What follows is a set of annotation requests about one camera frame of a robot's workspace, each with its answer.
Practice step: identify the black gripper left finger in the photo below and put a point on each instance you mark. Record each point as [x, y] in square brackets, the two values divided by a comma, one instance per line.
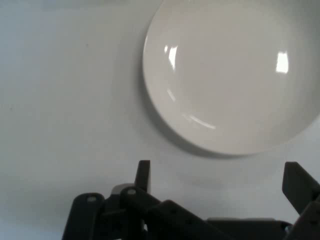
[140, 215]

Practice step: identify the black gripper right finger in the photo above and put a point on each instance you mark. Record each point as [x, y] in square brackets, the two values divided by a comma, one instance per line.
[305, 192]

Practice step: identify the white round ceramic plate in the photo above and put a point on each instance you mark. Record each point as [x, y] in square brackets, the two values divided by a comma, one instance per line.
[225, 87]

